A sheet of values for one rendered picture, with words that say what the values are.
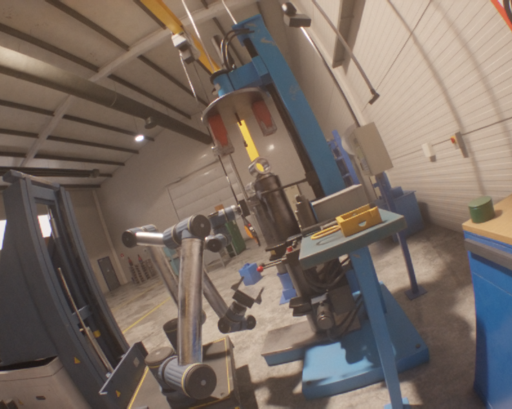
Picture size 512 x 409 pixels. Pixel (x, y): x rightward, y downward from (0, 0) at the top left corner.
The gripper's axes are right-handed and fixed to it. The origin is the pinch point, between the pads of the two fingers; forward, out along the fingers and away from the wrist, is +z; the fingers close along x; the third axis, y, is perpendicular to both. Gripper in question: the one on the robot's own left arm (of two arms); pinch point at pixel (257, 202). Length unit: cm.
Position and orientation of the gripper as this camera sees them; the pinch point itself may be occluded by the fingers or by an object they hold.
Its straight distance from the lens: 191.3
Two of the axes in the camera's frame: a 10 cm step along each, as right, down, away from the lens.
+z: 9.1, -3.7, 1.6
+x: 3.8, 9.2, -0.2
